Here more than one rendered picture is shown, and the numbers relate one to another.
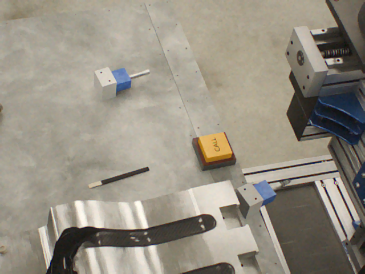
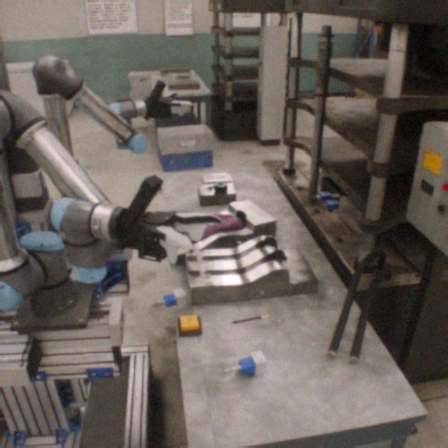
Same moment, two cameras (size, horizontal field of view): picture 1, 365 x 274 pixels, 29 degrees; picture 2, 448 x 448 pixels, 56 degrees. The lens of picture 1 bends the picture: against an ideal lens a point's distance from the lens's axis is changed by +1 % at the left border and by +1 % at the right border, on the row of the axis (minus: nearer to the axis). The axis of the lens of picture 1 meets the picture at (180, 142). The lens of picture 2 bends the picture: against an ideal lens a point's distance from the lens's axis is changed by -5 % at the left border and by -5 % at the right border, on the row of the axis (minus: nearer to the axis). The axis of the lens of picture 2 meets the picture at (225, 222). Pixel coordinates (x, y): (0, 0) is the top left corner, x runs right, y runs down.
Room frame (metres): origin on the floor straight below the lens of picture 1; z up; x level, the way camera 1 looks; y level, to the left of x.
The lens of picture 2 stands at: (2.05, 0.40, 1.86)
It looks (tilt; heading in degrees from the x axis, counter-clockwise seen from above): 28 degrees down; 197
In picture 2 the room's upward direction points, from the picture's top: straight up
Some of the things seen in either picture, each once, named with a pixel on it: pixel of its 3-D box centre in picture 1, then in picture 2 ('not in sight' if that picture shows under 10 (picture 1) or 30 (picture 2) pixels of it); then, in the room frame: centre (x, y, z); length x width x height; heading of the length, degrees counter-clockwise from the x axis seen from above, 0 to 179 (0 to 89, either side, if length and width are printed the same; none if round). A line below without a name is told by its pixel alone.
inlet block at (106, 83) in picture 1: (124, 78); (243, 366); (1.09, 0.16, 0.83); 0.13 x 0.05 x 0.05; 125
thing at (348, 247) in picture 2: not in sight; (377, 211); (-0.33, 0.57, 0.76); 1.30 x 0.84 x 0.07; 26
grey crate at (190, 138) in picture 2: not in sight; (184, 139); (-2.61, -1.56, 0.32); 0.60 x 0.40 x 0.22; 122
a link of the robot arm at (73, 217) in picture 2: not in sight; (80, 218); (1.35, -0.15, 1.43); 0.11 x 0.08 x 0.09; 88
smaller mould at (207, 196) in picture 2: not in sight; (216, 194); (-0.12, -0.33, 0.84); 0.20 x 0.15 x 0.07; 116
